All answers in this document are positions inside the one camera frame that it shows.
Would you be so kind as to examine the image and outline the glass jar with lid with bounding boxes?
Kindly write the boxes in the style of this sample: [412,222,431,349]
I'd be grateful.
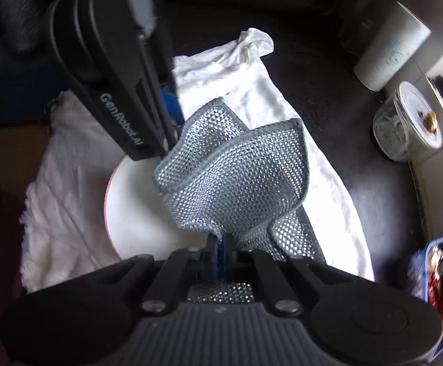
[373,81,443,162]

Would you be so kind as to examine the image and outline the white bowl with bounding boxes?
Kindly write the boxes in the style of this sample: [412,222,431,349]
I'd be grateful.
[104,152,222,262]

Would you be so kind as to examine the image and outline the blue plastic basket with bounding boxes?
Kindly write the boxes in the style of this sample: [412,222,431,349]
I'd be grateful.
[407,238,443,307]

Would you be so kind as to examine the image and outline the silver mesh dishcloth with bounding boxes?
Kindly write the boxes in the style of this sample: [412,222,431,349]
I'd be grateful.
[152,98,327,303]

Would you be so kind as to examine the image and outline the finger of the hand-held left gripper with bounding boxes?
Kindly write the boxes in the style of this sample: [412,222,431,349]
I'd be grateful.
[144,28,186,140]
[129,72,170,158]

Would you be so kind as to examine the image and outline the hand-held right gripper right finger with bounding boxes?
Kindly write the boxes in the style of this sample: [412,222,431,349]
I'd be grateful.
[223,232,356,317]

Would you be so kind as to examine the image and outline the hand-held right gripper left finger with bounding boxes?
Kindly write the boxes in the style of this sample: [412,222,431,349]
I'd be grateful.
[91,234,221,315]

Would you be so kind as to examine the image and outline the ginger piece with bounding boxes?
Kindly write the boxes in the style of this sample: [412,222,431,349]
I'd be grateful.
[417,109,439,132]

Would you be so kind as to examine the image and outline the white paper towel roll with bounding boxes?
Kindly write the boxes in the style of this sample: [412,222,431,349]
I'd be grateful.
[353,2,432,92]

